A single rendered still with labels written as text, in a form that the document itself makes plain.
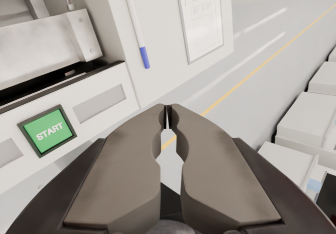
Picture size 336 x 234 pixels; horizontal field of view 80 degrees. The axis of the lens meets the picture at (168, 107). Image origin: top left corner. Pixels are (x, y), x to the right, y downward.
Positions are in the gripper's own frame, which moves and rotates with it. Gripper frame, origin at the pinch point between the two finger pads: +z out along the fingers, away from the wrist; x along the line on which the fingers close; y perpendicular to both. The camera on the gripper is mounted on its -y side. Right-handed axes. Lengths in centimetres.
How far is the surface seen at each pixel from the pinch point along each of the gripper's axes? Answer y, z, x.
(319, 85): 191, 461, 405
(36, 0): -5.1, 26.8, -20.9
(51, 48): 1.8, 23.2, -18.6
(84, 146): 44, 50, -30
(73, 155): 45, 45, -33
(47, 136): 11.0, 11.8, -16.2
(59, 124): 10.0, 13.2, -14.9
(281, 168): 231, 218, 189
